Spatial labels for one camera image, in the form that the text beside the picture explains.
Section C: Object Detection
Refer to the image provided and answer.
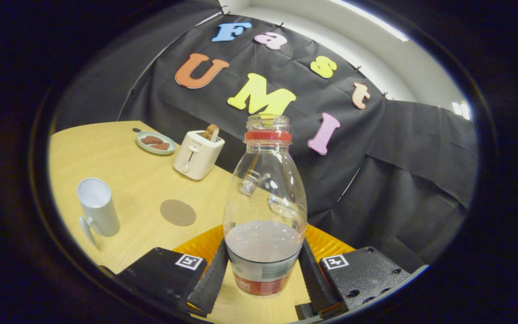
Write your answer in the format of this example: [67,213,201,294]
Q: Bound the pale green plate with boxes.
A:
[136,131,177,156]

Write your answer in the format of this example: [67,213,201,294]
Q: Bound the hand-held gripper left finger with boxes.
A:
[117,224,230,315]

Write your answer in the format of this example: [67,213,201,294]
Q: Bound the metal wire basket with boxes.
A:
[240,170,271,196]

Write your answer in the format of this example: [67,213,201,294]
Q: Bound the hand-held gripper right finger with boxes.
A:
[295,224,430,322]

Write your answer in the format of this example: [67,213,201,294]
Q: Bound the wooden table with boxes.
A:
[48,120,311,324]

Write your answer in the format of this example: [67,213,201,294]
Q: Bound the round brown coaster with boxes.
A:
[160,199,197,227]

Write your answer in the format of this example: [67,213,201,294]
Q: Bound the toasted bread slice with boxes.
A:
[202,124,220,143]

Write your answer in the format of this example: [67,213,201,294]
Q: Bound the black backdrop cloth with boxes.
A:
[54,0,480,273]

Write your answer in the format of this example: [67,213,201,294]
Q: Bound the white cup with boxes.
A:
[77,178,121,247]

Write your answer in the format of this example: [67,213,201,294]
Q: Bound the long ceiling light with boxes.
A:
[338,0,410,42]

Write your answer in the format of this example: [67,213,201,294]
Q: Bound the white toaster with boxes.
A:
[173,130,226,181]

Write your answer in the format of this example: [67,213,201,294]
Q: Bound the clear plastic juice bottle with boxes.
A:
[222,113,308,298]

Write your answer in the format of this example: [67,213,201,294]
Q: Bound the small ceiling light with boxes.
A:
[451,101,471,120]

